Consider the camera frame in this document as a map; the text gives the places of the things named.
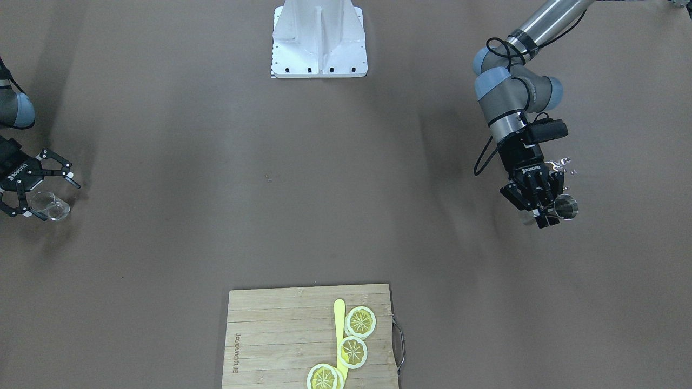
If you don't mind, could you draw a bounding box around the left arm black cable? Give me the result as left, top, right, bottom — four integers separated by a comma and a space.
474, 11, 587, 177

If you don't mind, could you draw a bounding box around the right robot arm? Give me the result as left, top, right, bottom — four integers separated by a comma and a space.
1, 63, 81, 221

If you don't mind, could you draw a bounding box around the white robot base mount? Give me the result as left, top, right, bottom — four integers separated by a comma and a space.
270, 1, 368, 79

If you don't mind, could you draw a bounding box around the lemon slice near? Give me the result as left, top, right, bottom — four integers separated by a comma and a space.
305, 364, 344, 389

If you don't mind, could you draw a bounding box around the lemon slice far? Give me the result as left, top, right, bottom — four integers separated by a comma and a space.
344, 306, 377, 340

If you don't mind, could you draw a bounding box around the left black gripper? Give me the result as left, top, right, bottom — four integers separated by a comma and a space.
496, 135, 564, 229

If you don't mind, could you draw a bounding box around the lemon slice middle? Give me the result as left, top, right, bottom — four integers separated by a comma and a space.
336, 336, 369, 370

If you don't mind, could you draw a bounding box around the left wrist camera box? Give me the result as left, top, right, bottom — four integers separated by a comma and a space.
522, 118, 569, 145

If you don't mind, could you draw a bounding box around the lemon slice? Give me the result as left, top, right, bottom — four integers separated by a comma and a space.
336, 336, 369, 370
344, 306, 377, 340
305, 364, 344, 389

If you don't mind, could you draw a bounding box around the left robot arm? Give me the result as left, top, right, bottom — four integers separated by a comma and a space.
473, 1, 591, 227

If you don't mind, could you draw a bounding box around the wooden cutting board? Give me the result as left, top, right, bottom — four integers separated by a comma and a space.
222, 284, 400, 388

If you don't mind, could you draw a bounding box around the yellow plastic knife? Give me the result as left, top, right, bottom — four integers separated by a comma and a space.
333, 299, 348, 388

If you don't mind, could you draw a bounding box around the spilled liquid puddle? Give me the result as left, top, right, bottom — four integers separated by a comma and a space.
545, 157, 576, 194

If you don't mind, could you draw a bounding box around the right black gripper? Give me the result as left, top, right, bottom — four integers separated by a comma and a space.
0, 135, 82, 222

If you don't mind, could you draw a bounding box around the clear glass shaker cup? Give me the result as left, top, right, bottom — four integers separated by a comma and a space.
29, 191, 71, 222

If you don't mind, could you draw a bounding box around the steel measuring cup jigger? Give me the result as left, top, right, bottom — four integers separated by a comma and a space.
520, 194, 579, 227

